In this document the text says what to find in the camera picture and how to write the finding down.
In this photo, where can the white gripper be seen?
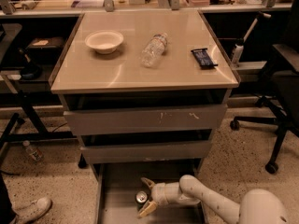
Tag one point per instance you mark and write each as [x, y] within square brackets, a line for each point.
[160, 193]

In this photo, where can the green soda can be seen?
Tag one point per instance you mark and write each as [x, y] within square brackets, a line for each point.
[141, 198]

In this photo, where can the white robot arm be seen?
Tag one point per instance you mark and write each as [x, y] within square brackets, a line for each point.
[258, 206]

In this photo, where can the open grey bottom drawer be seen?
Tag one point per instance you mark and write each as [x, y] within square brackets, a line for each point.
[120, 182]

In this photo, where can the grey middle drawer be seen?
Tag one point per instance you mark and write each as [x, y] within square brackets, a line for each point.
[146, 152]

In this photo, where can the grey top drawer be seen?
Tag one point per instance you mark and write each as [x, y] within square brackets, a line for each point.
[145, 120]

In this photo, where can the grey drawer cabinet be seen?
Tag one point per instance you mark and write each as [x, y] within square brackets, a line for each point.
[87, 80]

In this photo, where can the water bottle on floor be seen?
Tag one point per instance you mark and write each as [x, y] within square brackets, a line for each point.
[32, 151]

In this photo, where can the white sneaker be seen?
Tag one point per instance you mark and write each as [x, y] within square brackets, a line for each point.
[33, 211]

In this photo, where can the dark trouser leg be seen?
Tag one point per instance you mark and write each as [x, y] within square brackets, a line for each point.
[7, 215]

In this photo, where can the clear plastic water bottle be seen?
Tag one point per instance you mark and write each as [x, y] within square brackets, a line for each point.
[154, 50]

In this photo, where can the dark blue snack bar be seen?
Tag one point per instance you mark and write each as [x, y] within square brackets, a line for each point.
[203, 59]

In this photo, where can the black office chair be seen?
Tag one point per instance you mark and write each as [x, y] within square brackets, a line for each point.
[281, 76]

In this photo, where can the white paper bowl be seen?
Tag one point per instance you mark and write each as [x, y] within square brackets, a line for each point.
[104, 42]

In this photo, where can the black box under bench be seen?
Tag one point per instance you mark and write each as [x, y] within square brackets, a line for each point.
[46, 50]

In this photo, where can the white handled tool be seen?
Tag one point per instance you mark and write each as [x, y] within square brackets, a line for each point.
[240, 42]

